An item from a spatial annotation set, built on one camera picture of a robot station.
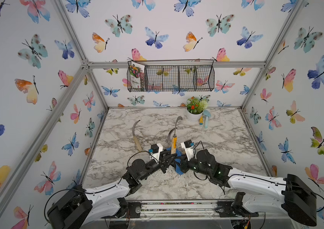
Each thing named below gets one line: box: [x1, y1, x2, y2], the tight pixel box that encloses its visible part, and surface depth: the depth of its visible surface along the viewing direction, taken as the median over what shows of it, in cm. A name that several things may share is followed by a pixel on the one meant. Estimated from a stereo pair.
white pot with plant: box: [186, 95, 209, 124], surface depth 104 cm
